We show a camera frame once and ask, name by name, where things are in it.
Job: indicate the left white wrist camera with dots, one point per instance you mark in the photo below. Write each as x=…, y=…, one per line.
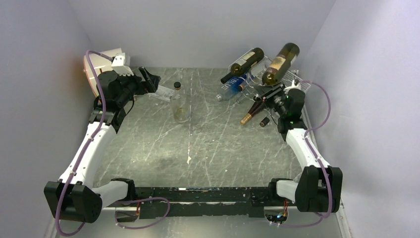
x=121, y=65

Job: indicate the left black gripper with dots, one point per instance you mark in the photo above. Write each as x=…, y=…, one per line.
x=152, y=81

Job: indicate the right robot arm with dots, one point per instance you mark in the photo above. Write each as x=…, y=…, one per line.
x=319, y=187

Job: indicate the clear bottle black cap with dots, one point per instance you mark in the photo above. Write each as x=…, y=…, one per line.
x=178, y=101

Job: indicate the white wire wine rack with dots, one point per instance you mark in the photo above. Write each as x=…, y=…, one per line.
x=247, y=73

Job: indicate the clear blue label bottle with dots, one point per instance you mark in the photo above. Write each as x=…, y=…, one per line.
x=229, y=89

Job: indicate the dark primitivo wine bottle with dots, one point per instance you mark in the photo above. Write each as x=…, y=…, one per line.
x=280, y=64

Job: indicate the dark bottle black cap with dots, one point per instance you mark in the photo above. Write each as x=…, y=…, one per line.
x=264, y=122

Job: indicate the dark green wine bottle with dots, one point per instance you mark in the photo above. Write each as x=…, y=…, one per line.
x=244, y=63

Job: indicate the slim amber gold-capped bottle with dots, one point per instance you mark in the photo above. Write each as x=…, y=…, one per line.
x=257, y=107

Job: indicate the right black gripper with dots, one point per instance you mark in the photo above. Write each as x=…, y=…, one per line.
x=268, y=95

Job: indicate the clear empty glass bottle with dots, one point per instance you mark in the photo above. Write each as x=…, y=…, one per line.
x=257, y=71

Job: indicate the cream cylindrical appliance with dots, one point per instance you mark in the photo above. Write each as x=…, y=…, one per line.
x=100, y=65

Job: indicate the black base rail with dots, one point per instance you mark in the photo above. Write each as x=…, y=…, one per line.
x=207, y=201

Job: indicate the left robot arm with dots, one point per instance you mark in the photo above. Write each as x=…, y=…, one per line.
x=72, y=197

